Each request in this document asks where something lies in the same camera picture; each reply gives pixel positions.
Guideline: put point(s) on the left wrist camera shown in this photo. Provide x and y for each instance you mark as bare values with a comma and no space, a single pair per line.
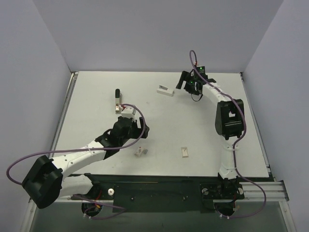
128,112

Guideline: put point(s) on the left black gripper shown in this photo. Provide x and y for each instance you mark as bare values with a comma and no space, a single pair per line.
139,126

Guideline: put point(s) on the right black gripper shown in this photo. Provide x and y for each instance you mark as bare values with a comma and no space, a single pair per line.
187,80

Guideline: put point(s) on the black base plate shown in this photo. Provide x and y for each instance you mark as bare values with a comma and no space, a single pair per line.
147,194

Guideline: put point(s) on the printed staple box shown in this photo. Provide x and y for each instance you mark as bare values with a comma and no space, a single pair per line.
139,151

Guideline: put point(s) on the aluminium frame rail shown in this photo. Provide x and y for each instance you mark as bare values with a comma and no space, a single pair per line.
274,191

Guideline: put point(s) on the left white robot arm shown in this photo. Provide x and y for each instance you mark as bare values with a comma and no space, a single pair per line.
50,178

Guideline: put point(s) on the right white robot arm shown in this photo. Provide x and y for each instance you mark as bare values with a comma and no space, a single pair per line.
229,123

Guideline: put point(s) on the small cardboard tray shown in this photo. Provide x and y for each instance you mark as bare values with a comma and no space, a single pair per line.
184,151

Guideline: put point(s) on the white staple box sleeve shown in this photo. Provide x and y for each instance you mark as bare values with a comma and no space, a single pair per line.
165,91

